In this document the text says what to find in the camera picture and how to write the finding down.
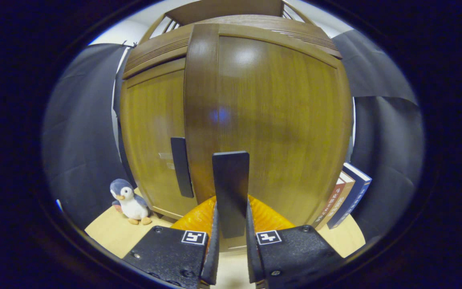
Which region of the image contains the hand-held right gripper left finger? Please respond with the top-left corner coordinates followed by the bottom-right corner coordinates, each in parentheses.
top-left (123, 195), bottom-right (220, 289)

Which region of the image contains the black door handle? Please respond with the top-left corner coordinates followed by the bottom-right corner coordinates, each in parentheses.
top-left (212, 151), bottom-right (250, 239)
top-left (170, 137), bottom-right (195, 198)

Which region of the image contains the blue book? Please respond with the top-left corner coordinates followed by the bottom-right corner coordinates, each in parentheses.
top-left (327, 162), bottom-right (373, 229)

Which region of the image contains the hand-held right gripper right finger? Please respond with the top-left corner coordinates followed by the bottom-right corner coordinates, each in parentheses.
top-left (246, 195), bottom-right (346, 289)

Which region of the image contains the wooden cabinet drawer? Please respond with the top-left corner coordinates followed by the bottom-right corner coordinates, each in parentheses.
top-left (123, 15), bottom-right (343, 79)

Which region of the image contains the penguin plush toy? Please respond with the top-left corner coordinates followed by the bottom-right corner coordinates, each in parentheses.
top-left (110, 179), bottom-right (152, 225)

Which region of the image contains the tan book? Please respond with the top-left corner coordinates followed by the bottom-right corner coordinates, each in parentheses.
top-left (323, 172), bottom-right (356, 230)

